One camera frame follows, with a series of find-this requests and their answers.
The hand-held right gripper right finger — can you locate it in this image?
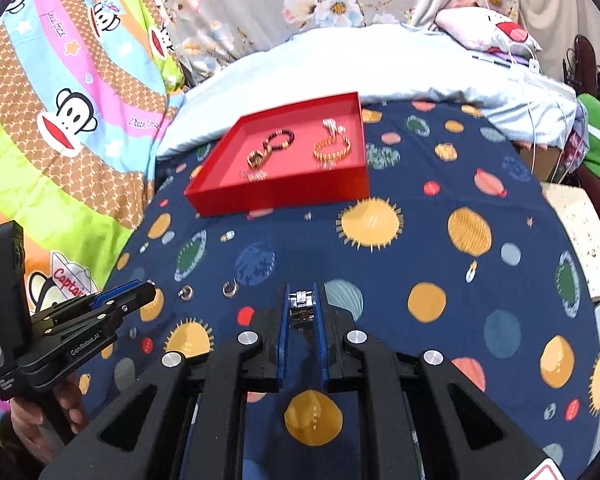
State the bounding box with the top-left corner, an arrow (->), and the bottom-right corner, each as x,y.
316,282 -> 548,480

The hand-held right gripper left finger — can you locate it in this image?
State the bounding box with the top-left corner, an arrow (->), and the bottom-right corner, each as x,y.
40,282 -> 292,480

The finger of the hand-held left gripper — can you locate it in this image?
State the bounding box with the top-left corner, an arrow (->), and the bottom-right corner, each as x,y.
32,282 -> 153,326
45,287 -> 157,343

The silver wristwatch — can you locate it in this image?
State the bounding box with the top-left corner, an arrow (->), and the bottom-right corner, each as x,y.
287,290 -> 315,323

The red shallow cardboard box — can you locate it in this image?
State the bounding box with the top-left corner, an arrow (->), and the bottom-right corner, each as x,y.
185,91 -> 371,218

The gold bangle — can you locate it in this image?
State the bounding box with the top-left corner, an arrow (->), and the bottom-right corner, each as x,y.
312,135 -> 352,163

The dark bead bracelet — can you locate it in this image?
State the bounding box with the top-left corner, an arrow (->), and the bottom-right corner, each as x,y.
262,129 -> 296,153

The person's left hand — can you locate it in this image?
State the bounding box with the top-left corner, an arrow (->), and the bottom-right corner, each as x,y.
11,377 -> 88,463

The navy planet print bedsheet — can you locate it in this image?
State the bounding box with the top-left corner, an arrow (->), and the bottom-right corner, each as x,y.
75,100 -> 600,480

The colourful cartoon monkey quilt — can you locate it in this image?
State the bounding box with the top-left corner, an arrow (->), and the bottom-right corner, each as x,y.
0,0 -> 186,411

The red and white card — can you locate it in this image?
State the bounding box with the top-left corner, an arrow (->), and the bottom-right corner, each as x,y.
522,457 -> 566,480

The white speckled board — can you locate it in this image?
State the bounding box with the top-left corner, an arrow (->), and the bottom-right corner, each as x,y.
540,182 -> 600,303

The white pillow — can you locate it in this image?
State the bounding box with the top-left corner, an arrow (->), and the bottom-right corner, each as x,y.
157,22 -> 581,161

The brown cardboard box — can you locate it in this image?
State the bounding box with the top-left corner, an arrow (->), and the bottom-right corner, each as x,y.
517,142 -> 581,183

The purple notebook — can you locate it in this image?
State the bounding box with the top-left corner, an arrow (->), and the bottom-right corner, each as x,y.
472,52 -> 516,68

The grey floral cloth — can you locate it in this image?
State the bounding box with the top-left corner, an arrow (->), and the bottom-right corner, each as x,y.
140,0 -> 476,86

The pink cartoon pillow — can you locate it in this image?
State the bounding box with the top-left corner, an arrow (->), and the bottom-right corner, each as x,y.
435,7 -> 543,56

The dark chair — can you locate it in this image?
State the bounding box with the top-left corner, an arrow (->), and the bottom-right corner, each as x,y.
562,35 -> 600,96

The beige curtain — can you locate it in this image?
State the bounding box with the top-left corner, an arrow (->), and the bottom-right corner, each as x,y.
520,0 -> 600,76

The white charging cable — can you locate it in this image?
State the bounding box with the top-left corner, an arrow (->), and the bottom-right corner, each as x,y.
467,0 -> 541,71

